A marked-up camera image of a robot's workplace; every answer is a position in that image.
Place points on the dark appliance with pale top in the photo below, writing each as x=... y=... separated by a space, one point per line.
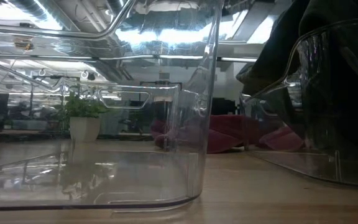
x=163 y=109

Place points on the maroon cap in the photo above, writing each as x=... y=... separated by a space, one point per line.
x=241 y=124
x=222 y=143

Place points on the green plant in white pot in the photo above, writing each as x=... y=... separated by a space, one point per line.
x=84 y=129

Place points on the long ceiling light strip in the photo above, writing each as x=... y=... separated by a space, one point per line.
x=235 y=59

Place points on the clear plastic bin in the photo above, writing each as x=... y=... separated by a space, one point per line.
x=194 y=174
x=337 y=168

